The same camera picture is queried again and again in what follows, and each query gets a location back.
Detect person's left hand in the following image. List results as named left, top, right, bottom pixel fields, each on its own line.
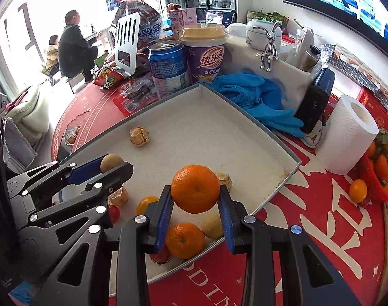
left=7, top=282, right=42, bottom=306

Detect brown bottle with black cap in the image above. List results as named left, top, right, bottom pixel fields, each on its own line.
left=299, top=45, right=322, bottom=72

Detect grey tray with white inside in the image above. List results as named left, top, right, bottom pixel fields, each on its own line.
left=55, top=81, right=301, bottom=286

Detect purple milk tea cup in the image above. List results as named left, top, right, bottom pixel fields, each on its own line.
left=180, top=23, right=229, bottom=85

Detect white stool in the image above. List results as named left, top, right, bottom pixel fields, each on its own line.
left=66, top=72, right=92, bottom=94

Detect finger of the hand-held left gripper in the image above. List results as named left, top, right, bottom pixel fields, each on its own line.
left=6, top=155, right=110, bottom=198
left=20, top=162, right=135, bottom=262

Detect grey frayed cloth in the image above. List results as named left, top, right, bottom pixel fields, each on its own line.
left=3, top=118, right=38, bottom=173

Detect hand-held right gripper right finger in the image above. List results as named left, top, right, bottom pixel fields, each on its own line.
left=217, top=185, right=362, bottom=306

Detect pink drink carton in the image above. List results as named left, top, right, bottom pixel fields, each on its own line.
left=168, top=8, right=198, bottom=40

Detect red snack packets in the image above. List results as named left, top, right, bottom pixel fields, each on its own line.
left=114, top=81, right=159, bottom=117

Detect wrapped candy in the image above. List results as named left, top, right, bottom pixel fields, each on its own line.
left=64, top=124, right=82, bottom=145

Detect grey cable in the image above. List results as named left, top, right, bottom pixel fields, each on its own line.
left=300, top=124, right=325, bottom=149

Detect yellowish orange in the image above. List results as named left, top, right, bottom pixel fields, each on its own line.
left=136, top=196, right=159, bottom=215

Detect physalis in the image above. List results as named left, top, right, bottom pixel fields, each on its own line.
left=129, top=126, right=150, bottom=146
left=108, top=186, right=129, bottom=207
left=216, top=172, right=233, bottom=192

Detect long wooden back scratcher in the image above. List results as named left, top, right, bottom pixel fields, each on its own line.
left=381, top=202, right=388, bottom=287

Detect green potted plant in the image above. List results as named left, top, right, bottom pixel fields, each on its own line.
left=247, top=10, right=290, bottom=28

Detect blue rubber gloves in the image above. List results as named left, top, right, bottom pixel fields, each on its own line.
left=210, top=73, right=306, bottom=138

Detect white storage container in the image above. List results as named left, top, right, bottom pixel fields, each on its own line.
left=225, top=22, right=323, bottom=110

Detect red and green snack packet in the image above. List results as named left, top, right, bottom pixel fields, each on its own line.
left=92, top=68, right=124, bottom=90

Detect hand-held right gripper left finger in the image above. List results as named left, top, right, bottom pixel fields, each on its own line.
left=31, top=185, right=175, bottom=306

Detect blue drink can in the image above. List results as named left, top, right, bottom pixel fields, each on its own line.
left=148, top=40, right=190, bottom=100

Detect red plastic basket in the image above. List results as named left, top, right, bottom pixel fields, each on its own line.
left=359, top=153, right=388, bottom=204

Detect white paper towel roll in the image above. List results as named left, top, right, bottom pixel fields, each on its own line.
left=315, top=95, right=380, bottom=176

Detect silver rabbit figure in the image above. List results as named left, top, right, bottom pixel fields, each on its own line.
left=253, top=20, right=284, bottom=72

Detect red printed table mat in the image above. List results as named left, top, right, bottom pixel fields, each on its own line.
left=50, top=80, right=388, bottom=306

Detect small brown kiwi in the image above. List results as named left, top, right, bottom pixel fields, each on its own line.
left=100, top=154, right=125, bottom=173
left=201, top=213, right=224, bottom=240

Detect checkered cloth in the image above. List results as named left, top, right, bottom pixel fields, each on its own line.
left=319, top=43, right=388, bottom=110

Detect white slotted spatula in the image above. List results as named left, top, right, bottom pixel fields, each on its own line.
left=113, top=12, right=141, bottom=77

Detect red cherry tomato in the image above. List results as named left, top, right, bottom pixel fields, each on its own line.
left=108, top=205, right=121, bottom=224
left=149, top=244, right=172, bottom=264

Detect black portable speaker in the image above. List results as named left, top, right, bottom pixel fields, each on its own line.
left=292, top=68, right=336, bottom=134

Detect white round jar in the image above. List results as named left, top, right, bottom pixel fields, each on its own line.
left=246, top=19, right=283, bottom=52

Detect wall television screen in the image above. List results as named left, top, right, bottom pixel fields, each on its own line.
left=283, top=0, right=388, bottom=50

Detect large snack bag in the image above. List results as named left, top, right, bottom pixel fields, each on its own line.
left=113, top=0, right=164, bottom=52

